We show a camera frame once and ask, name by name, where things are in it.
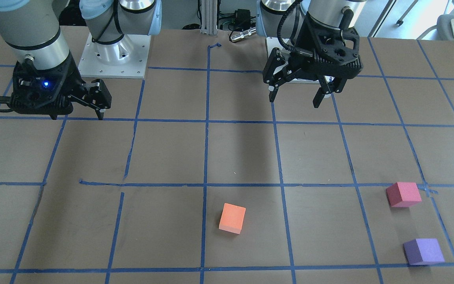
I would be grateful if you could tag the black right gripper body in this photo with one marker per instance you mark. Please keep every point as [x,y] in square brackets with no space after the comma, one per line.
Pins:
[72,77]

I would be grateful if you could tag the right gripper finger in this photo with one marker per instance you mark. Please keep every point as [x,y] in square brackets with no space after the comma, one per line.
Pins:
[94,95]

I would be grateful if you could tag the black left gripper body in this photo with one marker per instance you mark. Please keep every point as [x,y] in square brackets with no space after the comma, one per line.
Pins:
[300,52]

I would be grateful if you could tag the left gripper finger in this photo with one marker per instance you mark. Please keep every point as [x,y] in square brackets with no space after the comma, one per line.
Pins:
[291,71]
[327,88]

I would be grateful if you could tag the orange foam block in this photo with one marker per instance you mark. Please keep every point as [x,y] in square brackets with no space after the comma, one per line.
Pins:
[232,218]

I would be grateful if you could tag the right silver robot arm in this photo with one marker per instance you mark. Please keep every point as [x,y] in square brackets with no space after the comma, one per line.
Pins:
[31,28]

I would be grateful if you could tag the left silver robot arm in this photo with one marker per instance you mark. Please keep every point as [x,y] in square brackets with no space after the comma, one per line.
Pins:
[274,19]

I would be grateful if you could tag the black power adapter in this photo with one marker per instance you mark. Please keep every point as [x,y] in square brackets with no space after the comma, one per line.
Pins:
[242,16]

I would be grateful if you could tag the pink foam block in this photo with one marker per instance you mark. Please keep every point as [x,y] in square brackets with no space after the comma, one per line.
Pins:
[403,194]

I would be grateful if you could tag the purple foam block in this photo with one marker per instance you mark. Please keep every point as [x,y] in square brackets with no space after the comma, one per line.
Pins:
[423,251]

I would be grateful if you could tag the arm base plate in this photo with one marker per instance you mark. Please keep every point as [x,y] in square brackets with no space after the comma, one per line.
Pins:
[125,59]
[272,42]

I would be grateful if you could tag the silver cable connector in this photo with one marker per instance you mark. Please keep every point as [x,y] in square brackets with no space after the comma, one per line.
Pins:
[243,35]

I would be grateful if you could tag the aluminium frame post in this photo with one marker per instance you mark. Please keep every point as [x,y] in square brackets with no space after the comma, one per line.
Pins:
[208,10]

